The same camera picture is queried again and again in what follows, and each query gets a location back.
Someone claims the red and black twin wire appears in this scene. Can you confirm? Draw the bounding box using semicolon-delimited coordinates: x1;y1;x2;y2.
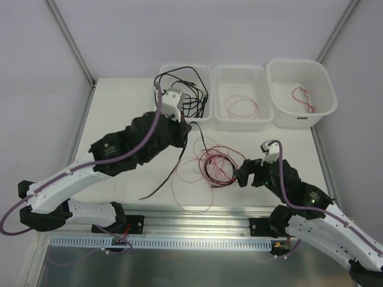
139;121;240;200

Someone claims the thin pink wire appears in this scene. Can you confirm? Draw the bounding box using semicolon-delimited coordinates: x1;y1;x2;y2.
171;136;245;212

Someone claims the thin black micro USB cable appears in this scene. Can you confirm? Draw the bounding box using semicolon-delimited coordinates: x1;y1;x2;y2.
167;78;207;117

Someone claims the thick black printed cable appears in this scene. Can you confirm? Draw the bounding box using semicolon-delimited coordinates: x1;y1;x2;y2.
153;66;210;119

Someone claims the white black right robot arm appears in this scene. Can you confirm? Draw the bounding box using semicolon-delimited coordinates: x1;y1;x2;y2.
234;158;382;286

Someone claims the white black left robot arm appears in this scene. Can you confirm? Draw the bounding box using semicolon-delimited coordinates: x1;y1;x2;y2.
18;112;192;233

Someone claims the white perforated left basket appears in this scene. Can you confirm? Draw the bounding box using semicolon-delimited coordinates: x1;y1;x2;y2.
154;63;213;125

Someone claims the white perforated basket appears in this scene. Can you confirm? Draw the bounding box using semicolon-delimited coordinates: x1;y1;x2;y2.
154;63;213;125
212;65;273;132

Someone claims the white perforated middle basket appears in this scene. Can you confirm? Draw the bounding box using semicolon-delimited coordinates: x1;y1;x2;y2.
212;65;273;132

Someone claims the white deep right basket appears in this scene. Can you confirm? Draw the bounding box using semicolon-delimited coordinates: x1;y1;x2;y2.
266;59;338;129

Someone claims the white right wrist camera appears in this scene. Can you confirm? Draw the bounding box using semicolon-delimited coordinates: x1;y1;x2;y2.
260;140;282;166

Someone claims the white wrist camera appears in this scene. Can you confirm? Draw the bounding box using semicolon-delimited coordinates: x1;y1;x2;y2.
154;83;185;122
260;140;282;166

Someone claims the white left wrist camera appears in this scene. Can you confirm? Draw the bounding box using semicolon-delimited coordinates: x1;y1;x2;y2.
154;83;185;122

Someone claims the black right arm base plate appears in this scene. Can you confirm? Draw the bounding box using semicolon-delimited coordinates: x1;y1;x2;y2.
248;218;288;238

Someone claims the aluminium rail frame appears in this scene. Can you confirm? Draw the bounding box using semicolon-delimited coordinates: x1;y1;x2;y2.
37;77;372;287

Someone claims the pink wire in middle basket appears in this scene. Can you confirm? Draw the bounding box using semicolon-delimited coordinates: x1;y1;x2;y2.
224;95;259;119

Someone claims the red wire in right basket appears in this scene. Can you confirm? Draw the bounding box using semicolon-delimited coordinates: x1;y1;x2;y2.
291;86;315;114

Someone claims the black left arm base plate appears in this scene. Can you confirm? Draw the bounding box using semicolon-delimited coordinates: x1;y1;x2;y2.
98;213;145;234

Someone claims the white slotted cable duct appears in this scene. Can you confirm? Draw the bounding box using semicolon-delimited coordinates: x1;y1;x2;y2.
50;235;272;252

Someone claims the left aluminium corner post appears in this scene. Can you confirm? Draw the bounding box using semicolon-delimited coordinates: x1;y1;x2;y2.
44;0;96;87

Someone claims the aluminium corner post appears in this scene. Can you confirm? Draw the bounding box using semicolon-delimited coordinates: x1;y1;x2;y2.
44;0;96;87
315;0;361;64

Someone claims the right aluminium corner post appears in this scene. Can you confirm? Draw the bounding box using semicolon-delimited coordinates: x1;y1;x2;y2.
315;0;361;64

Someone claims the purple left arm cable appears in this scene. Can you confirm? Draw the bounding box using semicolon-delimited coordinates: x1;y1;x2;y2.
0;88;165;237

